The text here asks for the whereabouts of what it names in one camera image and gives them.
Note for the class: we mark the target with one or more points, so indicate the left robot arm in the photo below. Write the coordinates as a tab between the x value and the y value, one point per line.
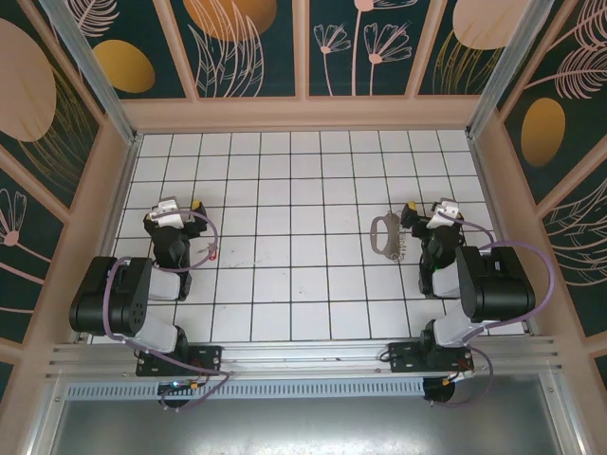
95	294

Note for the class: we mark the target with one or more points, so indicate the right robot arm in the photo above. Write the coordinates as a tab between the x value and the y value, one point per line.
502	289

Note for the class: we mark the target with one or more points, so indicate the small circuit board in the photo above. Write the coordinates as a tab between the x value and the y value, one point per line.
182	385

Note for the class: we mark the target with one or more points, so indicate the grey metal sheet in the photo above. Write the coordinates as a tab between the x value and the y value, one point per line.
303	426

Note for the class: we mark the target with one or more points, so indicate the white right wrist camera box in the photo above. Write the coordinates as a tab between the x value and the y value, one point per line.
446	211

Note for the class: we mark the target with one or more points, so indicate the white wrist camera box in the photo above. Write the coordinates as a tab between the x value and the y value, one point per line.
168	215
446	211

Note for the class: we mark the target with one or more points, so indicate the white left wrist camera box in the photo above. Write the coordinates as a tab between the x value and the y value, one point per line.
168	215

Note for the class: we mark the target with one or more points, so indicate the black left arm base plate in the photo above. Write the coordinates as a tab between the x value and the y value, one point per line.
208	358

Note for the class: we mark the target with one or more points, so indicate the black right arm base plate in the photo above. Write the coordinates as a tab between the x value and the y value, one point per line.
403	358

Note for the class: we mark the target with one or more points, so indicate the black semicircular bracket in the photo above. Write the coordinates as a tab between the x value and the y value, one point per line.
175	399
438	391

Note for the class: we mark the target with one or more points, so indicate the aluminium corner post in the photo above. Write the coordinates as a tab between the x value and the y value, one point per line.
502	61
95	71

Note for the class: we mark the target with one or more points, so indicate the aluminium mounting rail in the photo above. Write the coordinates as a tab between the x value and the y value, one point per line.
303	358

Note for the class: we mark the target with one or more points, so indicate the aluminium frame bar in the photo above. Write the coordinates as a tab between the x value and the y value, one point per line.
564	417
42	422

